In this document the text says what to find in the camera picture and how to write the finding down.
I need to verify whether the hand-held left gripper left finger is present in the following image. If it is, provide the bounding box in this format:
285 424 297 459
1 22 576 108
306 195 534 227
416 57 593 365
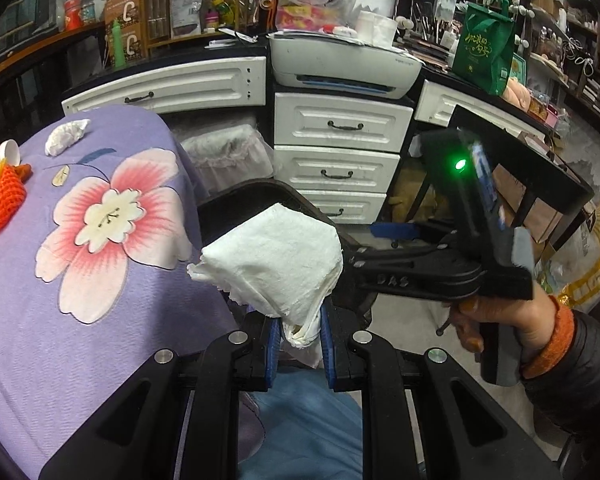
39 312 283 480

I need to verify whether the clear bag of pink packets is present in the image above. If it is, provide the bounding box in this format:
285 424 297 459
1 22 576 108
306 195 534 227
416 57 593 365
275 0 366 33

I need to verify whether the black chair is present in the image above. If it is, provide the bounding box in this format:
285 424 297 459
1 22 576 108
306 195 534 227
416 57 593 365
410 105 595 256

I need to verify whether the green tote bag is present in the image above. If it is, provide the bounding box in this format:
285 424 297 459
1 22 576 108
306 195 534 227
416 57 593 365
451 0 516 97

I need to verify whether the red tin can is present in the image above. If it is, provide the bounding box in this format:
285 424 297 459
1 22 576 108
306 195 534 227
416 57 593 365
62 0 85 31

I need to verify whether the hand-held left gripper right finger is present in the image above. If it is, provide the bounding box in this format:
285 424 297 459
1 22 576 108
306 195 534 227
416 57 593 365
320 305 563 480

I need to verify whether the purple floral tablecloth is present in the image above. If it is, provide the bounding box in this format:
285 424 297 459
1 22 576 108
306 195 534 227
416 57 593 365
0 105 261 480

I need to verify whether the brown pouch white label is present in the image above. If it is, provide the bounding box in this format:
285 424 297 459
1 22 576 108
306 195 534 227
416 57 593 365
170 0 206 38

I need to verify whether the brown printed box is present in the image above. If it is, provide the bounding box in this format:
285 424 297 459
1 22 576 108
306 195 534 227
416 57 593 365
104 0 143 31
105 22 146 66

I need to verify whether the white printer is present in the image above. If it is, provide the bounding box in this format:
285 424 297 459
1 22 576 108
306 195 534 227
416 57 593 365
269 30 425 101

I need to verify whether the wooden rack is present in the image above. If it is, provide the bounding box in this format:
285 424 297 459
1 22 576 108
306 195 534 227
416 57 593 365
142 0 261 51

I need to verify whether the orange foam fruit net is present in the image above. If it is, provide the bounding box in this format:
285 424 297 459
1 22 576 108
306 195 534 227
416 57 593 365
0 162 33 238

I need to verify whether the wooden counter shelf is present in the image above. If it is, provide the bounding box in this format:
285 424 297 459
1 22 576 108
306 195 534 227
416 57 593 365
0 20 106 91

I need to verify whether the blue cloth garment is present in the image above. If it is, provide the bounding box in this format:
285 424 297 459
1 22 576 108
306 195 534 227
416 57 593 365
240 365 363 480

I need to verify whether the person's right forearm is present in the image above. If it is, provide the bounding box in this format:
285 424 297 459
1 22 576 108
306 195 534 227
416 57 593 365
520 297 600 441

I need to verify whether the yellow printed sack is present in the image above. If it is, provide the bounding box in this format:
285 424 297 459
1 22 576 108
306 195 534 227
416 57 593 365
550 185 600 316

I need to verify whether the bin with white liner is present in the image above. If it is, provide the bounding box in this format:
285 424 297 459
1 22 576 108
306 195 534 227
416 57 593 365
180 124 276 196

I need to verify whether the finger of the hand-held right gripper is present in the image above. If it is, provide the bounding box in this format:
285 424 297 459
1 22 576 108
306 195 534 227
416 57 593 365
347 240 483 306
370 221 461 248

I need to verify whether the person's right hand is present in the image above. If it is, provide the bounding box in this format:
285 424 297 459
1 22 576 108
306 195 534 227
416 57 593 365
450 290 563 361

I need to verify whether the green bottle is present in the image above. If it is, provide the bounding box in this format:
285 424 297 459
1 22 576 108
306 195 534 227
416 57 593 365
111 19 127 68

